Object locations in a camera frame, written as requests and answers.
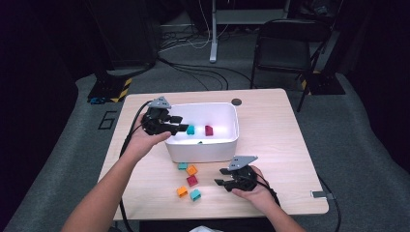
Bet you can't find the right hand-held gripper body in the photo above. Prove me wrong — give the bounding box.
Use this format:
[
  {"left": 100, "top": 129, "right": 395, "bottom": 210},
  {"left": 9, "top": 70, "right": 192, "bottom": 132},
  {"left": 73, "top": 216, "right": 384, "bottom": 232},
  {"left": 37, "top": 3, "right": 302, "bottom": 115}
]
[{"left": 225, "top": 155, "right": 259, "bottom": 192}]

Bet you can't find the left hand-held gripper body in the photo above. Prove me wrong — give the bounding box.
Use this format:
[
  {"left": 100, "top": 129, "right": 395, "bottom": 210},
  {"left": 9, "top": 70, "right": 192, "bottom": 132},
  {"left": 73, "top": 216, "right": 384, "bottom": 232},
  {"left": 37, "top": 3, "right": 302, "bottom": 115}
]
[{"left": 142, "top": 96, "right": 177, "bottom": 135}]

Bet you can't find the white plastic bin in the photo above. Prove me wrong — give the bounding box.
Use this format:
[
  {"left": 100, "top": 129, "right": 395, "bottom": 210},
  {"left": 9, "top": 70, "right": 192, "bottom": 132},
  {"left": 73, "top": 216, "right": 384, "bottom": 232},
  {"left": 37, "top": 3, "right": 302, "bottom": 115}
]
[{"left": 163, "top": 101, "right": 240, "bottom": 163}]

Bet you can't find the person's right hand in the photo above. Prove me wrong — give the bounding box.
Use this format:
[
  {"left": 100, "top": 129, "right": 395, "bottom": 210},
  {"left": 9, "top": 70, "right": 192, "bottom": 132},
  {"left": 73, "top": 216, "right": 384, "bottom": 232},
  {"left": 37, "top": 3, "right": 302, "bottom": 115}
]
[{"left": 231, "top": 164, "right": 276, "bottom": 215}]

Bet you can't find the person's left hand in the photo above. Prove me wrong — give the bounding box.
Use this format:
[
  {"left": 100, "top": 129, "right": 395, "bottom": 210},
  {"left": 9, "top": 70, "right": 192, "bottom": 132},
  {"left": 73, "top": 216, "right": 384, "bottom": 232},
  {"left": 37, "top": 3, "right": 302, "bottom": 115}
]
[{"left": 124, "top": 112, "right": 172, "bottom": 162}]

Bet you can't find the person's white garment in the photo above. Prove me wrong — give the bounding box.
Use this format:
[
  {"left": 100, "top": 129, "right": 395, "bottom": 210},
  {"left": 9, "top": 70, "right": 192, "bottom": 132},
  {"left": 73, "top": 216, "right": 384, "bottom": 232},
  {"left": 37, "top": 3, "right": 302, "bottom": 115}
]
[{"left": 190, "top": 225, "right": 223, "bottom": 232}]

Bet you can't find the black stand base striped tape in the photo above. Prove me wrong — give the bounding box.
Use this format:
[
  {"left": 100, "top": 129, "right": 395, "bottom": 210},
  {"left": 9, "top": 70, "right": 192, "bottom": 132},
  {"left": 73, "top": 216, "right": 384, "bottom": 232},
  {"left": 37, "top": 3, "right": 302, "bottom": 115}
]
[
  {"left": 301, "top": 71, "right": 346, "bottom": 97},
  {"left": 87, "top": 72, "right": 133, "bottom": 104}
]

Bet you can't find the person's black garment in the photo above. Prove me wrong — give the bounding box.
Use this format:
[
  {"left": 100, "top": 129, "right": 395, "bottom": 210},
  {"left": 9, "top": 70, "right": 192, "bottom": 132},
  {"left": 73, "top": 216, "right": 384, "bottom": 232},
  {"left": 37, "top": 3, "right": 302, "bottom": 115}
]
[{"left": 139, "top": 218, "right": 269, "bottom": 232}]

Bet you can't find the grey table clamp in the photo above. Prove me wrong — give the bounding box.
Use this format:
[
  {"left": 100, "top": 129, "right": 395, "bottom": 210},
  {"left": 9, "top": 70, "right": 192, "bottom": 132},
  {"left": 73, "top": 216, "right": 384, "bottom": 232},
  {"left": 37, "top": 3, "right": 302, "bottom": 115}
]
[{"left": 309, "top": 190, "right": 335, "bottom": 200}]

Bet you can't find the large black panel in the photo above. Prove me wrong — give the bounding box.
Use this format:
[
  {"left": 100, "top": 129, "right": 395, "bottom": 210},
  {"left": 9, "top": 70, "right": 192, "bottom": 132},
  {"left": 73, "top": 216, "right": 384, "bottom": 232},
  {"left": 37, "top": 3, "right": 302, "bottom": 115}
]
[{"left": 84, "top": 0, "right": 160, "bottom": 72}]

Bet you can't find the black folding chair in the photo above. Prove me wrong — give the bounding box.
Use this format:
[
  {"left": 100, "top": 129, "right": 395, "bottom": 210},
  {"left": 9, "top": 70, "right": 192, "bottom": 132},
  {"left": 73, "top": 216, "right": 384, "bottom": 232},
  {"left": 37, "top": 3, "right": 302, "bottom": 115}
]
[{"left": 250, "top": 18, "right": 335, "bottom": 113}]

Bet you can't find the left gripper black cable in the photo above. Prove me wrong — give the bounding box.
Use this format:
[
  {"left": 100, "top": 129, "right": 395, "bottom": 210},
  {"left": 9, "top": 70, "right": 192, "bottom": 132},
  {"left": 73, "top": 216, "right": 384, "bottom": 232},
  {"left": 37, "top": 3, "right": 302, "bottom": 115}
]
[{"left": 119, "top": 100, "right": 154, "bottom": 232}]

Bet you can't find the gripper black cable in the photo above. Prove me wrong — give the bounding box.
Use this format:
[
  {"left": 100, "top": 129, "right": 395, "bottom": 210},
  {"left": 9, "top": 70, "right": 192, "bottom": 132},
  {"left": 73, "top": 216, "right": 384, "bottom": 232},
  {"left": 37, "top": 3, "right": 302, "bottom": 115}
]
[
  {"left": 119, "top": 100, "right": 154, "bottom": 232},
  {"left": 254, "top": 170, "right": 281, "bottom": 208}
]

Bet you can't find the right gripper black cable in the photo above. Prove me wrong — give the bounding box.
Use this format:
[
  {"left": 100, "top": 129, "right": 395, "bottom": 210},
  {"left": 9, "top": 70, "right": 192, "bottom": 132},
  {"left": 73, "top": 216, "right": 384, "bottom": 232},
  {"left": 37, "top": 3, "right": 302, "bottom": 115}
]
[{"left": 254, "top": 170, "right": 281, "bottom": 208}]

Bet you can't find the black floor cable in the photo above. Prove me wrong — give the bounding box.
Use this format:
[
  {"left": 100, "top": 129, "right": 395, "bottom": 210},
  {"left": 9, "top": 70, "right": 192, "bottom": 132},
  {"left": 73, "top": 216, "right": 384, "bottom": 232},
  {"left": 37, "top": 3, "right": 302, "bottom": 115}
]
[
  {"left": 157, "top": 57, "right": 253, "bottom": 85},
  {"left": 173, "top": 66, "right": 230, "bottom": 91}
]

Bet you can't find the white desk frame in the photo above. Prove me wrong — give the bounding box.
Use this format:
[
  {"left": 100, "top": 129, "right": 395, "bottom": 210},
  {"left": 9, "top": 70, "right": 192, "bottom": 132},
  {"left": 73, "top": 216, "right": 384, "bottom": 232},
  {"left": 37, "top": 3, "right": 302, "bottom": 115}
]
[{"left": 209, "top": 0, "right": 293, "bottom": 64}]

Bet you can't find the black cable beside table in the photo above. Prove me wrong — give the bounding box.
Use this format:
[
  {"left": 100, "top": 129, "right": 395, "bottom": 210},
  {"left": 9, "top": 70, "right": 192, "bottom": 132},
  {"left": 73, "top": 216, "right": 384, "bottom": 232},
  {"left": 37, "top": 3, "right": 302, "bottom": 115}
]
[{"left": 317, "top": 175, "right": 343, "bottom": 232}]

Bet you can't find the white floor cable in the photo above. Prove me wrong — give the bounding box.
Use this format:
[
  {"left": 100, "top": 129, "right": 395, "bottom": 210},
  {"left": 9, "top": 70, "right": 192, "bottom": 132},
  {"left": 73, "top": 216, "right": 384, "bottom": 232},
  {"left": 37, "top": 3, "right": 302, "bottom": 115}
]
[{"left": 159, "top": 0, "right": 230, "bottom": 52}]

